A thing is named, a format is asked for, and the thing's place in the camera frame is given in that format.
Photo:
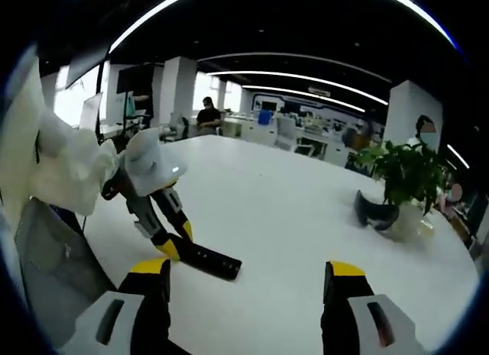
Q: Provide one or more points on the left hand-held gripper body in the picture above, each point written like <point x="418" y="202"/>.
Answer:
<point x="153" y="160"/>

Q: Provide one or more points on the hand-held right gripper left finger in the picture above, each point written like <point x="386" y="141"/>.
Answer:
<point x="114" y="324"/>

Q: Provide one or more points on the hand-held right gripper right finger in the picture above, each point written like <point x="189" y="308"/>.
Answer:
<point x="366" y="324"/>

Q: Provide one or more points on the black remote control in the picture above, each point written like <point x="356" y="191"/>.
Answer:
<point x="214" y="261"/>

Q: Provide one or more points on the white square pillar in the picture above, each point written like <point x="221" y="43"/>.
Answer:
<point x="177" y="91"/>
<point x="405" y="103"/>

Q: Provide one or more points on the white board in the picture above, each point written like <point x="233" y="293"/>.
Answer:
<point x="91" y="110"/>

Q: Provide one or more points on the black monitor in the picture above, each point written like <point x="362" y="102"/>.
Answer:
<point x="133" y="79"/>

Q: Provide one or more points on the grey mesh chair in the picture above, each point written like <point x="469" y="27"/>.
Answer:
<point x="57" y="263"/>

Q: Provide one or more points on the black curved object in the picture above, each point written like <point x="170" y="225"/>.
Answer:
<point x="376" y="214"/>

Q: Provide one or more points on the blue box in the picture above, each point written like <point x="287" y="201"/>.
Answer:
<point x="265" y="117"/>

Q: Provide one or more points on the white office chair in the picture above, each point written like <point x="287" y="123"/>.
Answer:
<point x="286" y="131"/>

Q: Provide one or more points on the long ceiling light strip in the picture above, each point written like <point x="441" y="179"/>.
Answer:
<point x="160" y="7"/>

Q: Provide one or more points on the green potted plant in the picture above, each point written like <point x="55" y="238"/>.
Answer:
<point x="409" y="172"/>

